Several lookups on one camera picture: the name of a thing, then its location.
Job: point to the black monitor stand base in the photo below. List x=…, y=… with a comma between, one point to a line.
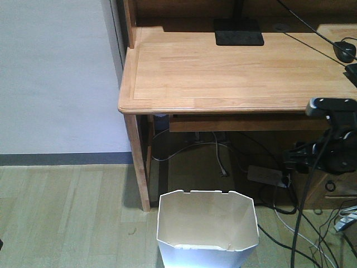
x=237, y=30

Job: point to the black computer mouse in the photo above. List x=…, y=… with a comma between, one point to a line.
x=345, y=51

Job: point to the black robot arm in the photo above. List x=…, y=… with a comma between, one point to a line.
x=333, y=153

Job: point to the wooden keyboard tray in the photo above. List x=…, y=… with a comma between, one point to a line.
x=245, y=122

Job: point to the white plastic trash bin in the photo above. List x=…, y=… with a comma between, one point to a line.
x=206, y=228

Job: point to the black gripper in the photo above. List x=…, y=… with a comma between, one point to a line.
x=302, y=157

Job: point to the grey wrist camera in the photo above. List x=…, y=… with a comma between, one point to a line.
x=318, y=107

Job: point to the black device on desk edge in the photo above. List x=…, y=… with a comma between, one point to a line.
x=351, y=72

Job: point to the wooden drawer cabinet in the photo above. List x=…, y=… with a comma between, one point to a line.
x=328, y=191

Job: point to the wooden desk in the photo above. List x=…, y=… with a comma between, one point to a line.
x=173, y=65

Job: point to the white power strip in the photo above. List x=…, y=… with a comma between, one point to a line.
x=268, y=176

